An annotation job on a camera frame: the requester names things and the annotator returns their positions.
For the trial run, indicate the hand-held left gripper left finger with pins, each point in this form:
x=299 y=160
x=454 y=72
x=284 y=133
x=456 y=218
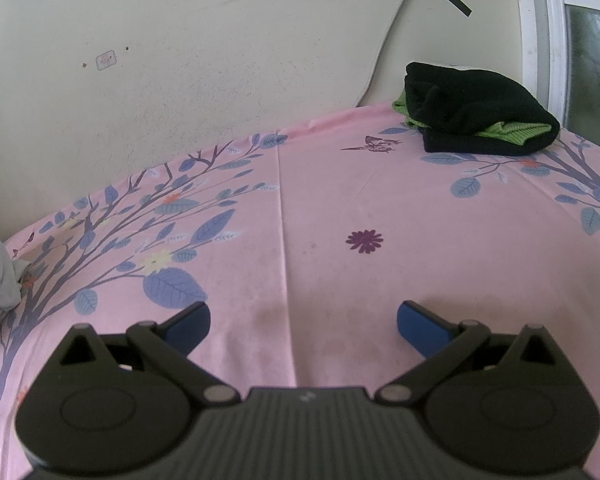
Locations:
x=190 y=327

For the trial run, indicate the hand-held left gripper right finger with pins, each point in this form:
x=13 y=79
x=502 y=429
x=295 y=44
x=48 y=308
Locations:
x=420 y=329

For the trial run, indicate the green knitted sweater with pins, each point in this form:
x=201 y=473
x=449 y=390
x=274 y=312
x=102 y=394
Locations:
x=510 y=131

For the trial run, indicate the black sweater with white stripes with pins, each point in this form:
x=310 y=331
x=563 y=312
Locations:
x=470 y=100

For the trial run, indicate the pink floral bedsheet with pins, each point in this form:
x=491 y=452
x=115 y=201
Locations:
x=380 y=200

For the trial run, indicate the small wall sticker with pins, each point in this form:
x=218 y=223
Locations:
x=106 y=60

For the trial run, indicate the white window frame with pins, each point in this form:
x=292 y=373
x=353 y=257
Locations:
x=552 y=35

